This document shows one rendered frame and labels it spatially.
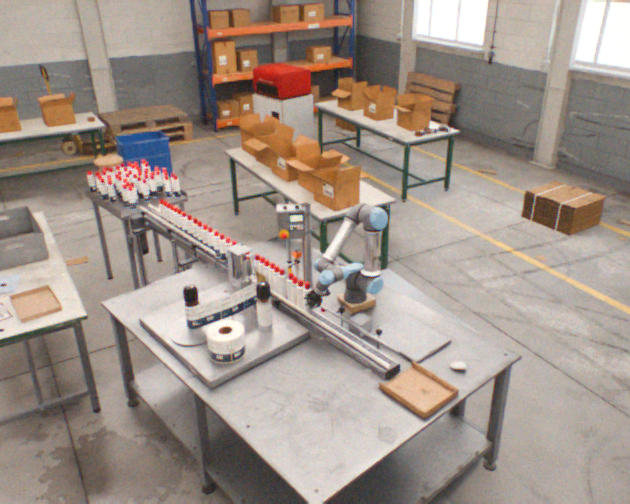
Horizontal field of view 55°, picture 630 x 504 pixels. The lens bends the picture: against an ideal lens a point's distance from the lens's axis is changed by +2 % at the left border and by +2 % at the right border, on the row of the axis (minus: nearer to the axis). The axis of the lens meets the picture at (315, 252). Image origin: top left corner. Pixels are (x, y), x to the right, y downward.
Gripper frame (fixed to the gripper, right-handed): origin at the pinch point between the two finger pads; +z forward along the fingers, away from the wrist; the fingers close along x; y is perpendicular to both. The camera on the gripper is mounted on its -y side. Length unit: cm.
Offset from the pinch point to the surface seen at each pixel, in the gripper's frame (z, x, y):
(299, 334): -0.5, 11.9, 18.3
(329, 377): -14, 45, 27
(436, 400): -38, 87, -1
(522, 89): 117, -201, -592
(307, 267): -4.2, -23.2, -12.5
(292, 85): 215, -395, -350
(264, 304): -8.7, -10.6, 30.6
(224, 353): -3, 3, 64
